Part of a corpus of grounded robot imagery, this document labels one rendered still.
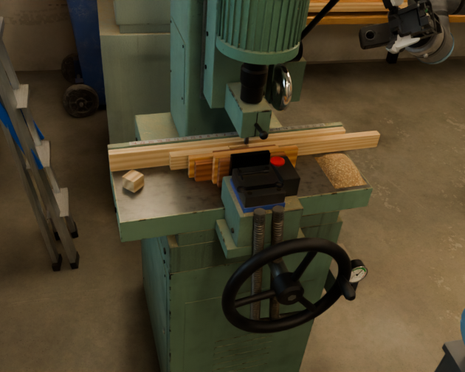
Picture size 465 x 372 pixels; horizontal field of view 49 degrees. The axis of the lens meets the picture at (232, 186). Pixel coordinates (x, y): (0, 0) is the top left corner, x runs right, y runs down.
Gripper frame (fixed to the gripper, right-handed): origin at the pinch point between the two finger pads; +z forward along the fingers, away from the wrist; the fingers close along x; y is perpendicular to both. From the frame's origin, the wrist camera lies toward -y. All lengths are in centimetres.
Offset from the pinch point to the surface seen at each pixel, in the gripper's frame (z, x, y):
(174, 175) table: 9, 23, -51
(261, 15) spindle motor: 17.5, -0.9, -16.5
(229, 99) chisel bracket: 0.9, 7.3, -37.3
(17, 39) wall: -87, -99, -246
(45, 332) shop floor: -14, 65, -143
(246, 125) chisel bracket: 3.9, 15.1, -32.1
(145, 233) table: 20, 36, -52
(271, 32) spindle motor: 15.1, 1.7, -16.3
